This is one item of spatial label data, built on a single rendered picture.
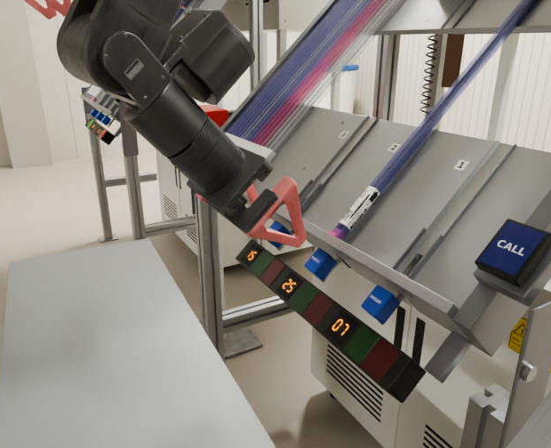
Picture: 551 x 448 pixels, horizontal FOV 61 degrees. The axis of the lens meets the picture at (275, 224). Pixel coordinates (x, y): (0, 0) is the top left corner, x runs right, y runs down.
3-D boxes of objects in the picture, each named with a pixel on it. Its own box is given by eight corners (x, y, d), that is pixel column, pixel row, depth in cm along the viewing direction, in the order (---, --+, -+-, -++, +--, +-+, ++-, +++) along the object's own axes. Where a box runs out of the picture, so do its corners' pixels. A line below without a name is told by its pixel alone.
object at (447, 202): (472, 325, 44) (459, 310, 43) (209, 171, 98) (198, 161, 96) (586, 173, 46) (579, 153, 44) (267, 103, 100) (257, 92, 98)
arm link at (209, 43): (56, 45, 39) (92, 55, 34) (145, -47, 41) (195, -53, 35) (150, 139, 48) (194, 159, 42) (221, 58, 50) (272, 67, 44)
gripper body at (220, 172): (235, 151, 53) (189, 103, 49) (278, 171, 45) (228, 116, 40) (196, 194, 52) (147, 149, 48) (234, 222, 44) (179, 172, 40)
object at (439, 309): (474, 347, 46) (445, 314, 42) (213, 183, 99) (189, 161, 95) (481, 337, 46) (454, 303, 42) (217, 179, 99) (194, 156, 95)
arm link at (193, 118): (107, 110, 43) (125, 114, 38) (156, 56, 44) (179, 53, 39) (163, 160, 47) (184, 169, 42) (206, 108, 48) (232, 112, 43)
